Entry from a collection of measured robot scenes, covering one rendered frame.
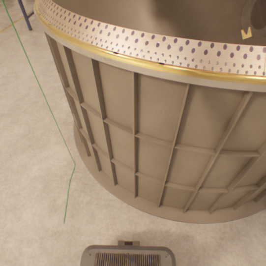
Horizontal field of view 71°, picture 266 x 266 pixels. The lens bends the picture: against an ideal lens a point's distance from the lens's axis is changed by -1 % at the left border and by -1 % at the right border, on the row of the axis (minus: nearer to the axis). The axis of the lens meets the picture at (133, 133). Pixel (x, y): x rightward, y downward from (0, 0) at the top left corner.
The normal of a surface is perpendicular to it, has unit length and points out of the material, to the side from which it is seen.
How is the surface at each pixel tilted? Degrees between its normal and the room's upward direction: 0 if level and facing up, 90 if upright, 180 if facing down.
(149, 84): 90
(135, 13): 62
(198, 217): 0
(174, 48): 43
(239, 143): 90
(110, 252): 0
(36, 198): 0
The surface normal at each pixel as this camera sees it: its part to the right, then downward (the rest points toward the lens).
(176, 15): -0.34, 0.31
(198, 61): -0.20, 0.01
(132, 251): -0.01, -0.66
